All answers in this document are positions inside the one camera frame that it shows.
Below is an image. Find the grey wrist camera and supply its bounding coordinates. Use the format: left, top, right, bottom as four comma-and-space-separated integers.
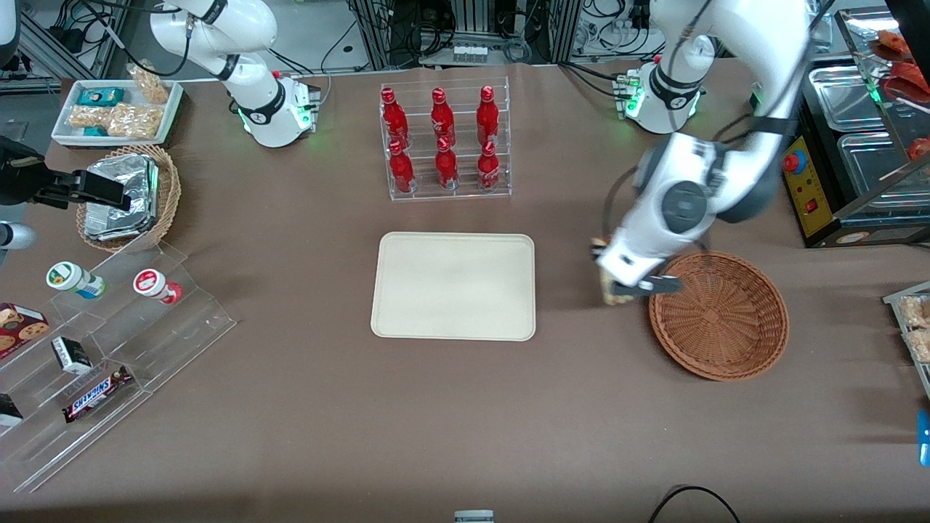
0, 222, 36, 251
612, 276, 684, 297

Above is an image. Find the clear bag of peanuts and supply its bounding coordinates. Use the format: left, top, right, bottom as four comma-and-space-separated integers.
127, 62, 169, 105
108, 104, 162, 140
69, 105, 110, 130

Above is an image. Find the black looped cable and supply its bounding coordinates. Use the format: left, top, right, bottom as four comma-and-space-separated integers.
649, 485, 740, 523

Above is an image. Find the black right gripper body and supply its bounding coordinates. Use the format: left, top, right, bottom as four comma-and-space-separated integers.
0, 137, 49, 207

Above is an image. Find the aluminium frame rail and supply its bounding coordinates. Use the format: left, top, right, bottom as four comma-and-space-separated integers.
18, 11, 121, 81

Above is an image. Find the brown Snickers bar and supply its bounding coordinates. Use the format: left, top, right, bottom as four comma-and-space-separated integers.
62, 365, 134, 424

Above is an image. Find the red cola bottle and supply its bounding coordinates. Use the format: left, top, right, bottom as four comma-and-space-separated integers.
477, 140, 501, 191
476, 86, 501, 146
430, 87, 456, 146
381, 87, 409, 150
388, 139, 416, 194
434, 137, 459, 191

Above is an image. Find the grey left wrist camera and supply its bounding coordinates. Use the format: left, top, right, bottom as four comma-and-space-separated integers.
612, 276, 684, 297

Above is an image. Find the green capped yogurt bottle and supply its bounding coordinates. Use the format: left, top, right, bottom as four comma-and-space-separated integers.
46, 261, 106, 300

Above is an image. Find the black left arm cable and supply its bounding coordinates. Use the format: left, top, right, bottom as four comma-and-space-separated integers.
605, 169, 644, 244

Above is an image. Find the black food warmer case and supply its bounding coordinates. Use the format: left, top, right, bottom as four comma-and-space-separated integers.
781, 7, 930, 249

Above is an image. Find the beige rectangular tray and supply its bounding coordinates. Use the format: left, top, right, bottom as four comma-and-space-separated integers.
371, 232, 537, 341

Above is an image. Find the clear acrylic stepped shelf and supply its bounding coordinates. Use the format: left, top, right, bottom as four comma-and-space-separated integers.
0, 240, 238, 495

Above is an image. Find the red fried food piece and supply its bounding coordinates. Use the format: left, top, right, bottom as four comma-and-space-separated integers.
870, 31, 913, 61
883, 62, 930, 110

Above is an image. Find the red cookie box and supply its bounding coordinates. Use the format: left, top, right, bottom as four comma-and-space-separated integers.
0, 302, 50, 360

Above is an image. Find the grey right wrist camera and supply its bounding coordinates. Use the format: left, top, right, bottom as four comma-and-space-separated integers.
0, 222, 36, 251

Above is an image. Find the triangular sandwich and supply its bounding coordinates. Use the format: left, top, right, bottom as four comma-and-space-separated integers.
591, 236, 634, 306

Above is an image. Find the grey metal snack tray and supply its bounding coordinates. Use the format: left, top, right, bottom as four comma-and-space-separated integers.
883, 282, 930, 400

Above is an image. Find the silver foil wrapped package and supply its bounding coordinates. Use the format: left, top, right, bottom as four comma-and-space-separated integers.
84, 153, 159, 242

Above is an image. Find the light tan wicker basket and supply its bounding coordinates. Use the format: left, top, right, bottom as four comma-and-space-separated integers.
76, 144, 182, 253

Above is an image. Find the clear acrylic bottle rack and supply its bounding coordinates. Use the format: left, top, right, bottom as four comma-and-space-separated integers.
379, 76, 513, 203

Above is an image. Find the red capped yogurt bottle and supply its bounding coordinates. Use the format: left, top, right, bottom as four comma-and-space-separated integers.
133, 269, 183, 304

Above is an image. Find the steel warmer pan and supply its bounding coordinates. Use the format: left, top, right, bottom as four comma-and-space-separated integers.
839, 133, 930, 213
808, 65, 884, 136

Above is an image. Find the small black white carton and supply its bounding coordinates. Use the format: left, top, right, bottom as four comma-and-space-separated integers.
51, 336, 93, 376

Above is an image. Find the round brown wicker basket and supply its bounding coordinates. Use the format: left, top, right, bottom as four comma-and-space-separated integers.
649, 251, 791, 382

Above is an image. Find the white rectangular snack tray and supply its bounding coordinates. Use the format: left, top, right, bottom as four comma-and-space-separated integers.
51, 78, 184, 146

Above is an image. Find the teal snack box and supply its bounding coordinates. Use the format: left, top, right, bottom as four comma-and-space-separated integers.
78, 87, 126, 108

